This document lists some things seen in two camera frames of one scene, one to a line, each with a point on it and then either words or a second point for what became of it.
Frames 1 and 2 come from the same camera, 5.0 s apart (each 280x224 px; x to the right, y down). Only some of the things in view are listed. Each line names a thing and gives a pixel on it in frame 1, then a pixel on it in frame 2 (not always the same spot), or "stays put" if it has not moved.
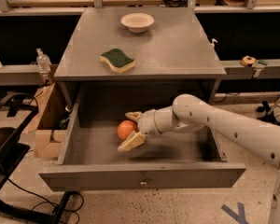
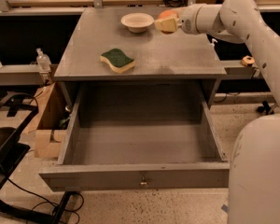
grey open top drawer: (90, 159) stays put
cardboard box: (49, 119) stays put
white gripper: (147, 121) to (186, 21)
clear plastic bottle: (43, 62) stays put
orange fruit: (125, 128) to (168, 14)
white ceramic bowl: (137, 22) stays put
